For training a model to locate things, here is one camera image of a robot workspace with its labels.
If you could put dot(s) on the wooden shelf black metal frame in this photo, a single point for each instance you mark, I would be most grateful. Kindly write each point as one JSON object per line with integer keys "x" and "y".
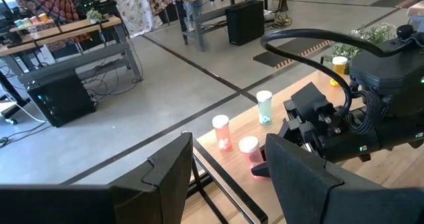
{"x": 243, "y": 126}

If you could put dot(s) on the small potted plant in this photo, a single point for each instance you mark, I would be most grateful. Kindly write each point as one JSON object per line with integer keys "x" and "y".
{"x": 94, "y": 15}

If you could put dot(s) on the right wrist camera housing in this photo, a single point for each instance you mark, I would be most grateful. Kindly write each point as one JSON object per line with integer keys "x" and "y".
{"x": 387, "y": 75}

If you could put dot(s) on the black computer tower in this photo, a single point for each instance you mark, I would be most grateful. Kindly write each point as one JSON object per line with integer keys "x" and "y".
{"x": 245, "y": 22}
{"x": 63, "y": 99}

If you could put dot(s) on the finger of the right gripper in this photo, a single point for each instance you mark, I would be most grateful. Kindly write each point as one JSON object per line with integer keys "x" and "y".
{"x": 263, "y": 169}

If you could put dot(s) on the pink pill bottle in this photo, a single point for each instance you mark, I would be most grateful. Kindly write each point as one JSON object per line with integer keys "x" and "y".
{"x": 222, "y": 134}
{"x": 250, "y": 154}
{"x": 34, "y": 20}

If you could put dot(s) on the orange pill bottle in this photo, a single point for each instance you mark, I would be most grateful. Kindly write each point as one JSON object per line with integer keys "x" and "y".
{"x": 338, "y": 70}
{"x": 43, "y": 17}

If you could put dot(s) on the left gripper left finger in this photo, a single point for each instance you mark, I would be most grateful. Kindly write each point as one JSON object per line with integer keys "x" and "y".
{"x": 155, "y": 194}

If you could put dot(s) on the green potted plant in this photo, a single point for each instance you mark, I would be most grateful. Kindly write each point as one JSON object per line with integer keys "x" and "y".
{"x": 371, "y": 35}

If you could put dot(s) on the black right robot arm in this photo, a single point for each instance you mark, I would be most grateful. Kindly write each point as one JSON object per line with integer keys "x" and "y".
{"x": 404, "y": 131}

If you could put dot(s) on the white floral curtain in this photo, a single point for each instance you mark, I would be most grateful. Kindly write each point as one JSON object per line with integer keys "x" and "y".
{"x": 132, "y": 8}

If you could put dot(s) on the mandala tapestry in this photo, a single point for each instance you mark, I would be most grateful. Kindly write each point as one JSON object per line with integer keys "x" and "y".
{"x": 46, "y": 2}

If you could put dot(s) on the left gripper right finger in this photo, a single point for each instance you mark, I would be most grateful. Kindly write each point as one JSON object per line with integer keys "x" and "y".
{"x": 308, "y": 197}

